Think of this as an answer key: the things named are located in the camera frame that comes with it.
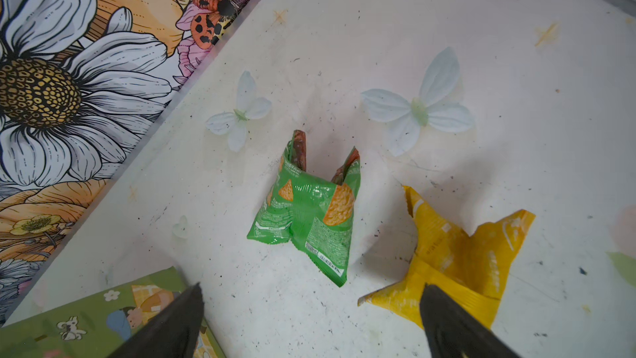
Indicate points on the green snack bag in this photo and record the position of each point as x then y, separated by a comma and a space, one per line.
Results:
314, 214

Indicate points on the white paper bag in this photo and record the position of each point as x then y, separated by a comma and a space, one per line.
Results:
98, 325

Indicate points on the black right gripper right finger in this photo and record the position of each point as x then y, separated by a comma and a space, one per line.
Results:
453, 332

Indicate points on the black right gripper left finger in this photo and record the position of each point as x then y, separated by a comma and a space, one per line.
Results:
172, 333

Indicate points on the yellow snack bag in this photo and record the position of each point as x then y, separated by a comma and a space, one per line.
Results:
472, 269

